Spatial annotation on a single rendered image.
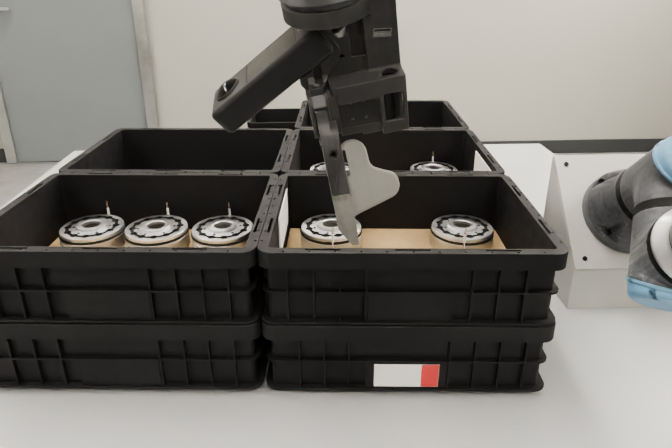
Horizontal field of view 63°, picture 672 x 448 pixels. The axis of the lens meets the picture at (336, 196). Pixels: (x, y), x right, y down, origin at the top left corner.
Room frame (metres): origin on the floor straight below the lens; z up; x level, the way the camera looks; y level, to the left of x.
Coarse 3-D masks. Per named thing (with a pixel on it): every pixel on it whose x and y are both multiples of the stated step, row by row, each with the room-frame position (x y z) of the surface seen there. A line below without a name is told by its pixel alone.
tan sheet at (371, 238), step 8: (296, 232) 0.88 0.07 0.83; (368, 232) 0.88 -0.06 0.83; (376, 232) 0.88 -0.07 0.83; (384, 232) 0.88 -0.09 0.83; (392, 232) 0.88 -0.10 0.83; (400, 232) 0.88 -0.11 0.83; (408, 232) 0.88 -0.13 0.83; (416, 232) 0.88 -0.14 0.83; (424, 232) 0.88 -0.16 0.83; (288, 240) 0.85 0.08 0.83; (296, 240) 0.85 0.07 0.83; (368, 240) 0.85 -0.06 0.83; (376, 240) 0.85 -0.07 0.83; (384, 240) 0.85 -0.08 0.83; (392, 240) 0.85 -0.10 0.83; (400, 240) 0.85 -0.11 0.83; (408, 240) 0.85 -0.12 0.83; (416, 240) 0.85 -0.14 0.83; (424, 240) 0.85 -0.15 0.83; (496, 240) 0.85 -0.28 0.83; (496, 248) 0.82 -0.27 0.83; (504, 248) 0.82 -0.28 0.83
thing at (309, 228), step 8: (320, 216) 0.88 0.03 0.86; (328, 216) 0.88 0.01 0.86; (304, 224) 0.85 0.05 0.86; (312, 224) 0.85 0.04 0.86; (360, 224) 0.85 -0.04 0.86; (304, 232) 0.82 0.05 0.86; (312, 232) 0.82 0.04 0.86; (320, 232) 0.82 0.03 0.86; (328, 232) 0.82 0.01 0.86; (336, 232) 0.82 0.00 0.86; (320, 240) 0.80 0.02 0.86; (328, 240) 0.79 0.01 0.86; (336, 240) 0.79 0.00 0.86; (344, 240) 0.80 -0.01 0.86
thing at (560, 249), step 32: (512, 192) 0.83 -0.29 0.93; (544, 224) 0.70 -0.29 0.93; (288, 256) 0.62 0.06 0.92; (320, 256) 0.62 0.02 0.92; (352, 256) 0.62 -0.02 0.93; (384, 256) 0.62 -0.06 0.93; (416, 256) 0.62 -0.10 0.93; (448, 256) 0.62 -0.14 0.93; (480, 256) 0.62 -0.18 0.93; (512, 256) 0.61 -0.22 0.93; (544, 256) 0.61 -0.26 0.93
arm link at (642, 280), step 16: (656, 208) 0.72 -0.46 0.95; (640, 224) 0.73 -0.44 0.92; (656, 224) 0.67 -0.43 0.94; (640, 240) 0.70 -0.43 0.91; (656, 240) 0.65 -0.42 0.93; (640, 256) 0.68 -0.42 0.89; (656, 256) 0.64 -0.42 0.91; (640, 272) 0.67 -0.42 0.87; (656, 272) 0.65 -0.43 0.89; (640, 288) 0.66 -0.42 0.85; (656, 288) 0.64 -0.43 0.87; (656, 304) 0.66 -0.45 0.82
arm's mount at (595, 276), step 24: (552, 168) 0.98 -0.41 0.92; (576, 168) 0.97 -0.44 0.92; (600, 168) 0.97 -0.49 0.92; (624, 168) 0.97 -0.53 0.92; (552, 192) 0.96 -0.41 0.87; (576, 192) 0.93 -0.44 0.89; (552, 216) 0.95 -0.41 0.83; (576, 216) 0.90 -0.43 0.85; (576, 240) 0.87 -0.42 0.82; (576, 264) 0.84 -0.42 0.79; (600, 264) 0.84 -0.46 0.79; (624, 264) 0.84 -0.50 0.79; (576, 288) 0.84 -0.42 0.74; (600, 288) 0.84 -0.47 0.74; (624, 288) 0.84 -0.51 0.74
